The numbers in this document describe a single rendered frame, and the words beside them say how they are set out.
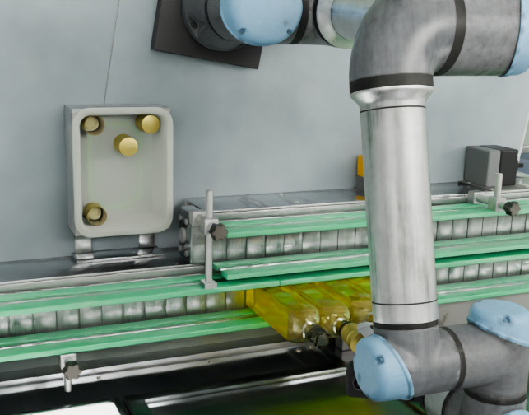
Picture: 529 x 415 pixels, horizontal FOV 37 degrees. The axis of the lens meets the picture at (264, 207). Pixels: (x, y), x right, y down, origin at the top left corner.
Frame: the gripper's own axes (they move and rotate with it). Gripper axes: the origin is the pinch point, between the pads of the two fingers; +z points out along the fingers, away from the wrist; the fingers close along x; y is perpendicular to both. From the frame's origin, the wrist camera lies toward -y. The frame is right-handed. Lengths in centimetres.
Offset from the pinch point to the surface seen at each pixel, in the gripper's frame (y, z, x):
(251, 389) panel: -12.2, 13.8, -12.5
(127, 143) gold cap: -28, 35, 27
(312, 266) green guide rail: 1.4, 19.7, 6.5
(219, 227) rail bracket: -18.1, 15.1, 16.0
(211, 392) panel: -18.8, 15.1, -12.5
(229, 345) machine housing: -6.8, 38.5, -14.8
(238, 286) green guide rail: -12.6, 19.6, 4.2
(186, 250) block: -19.1, 29.3, 8.5
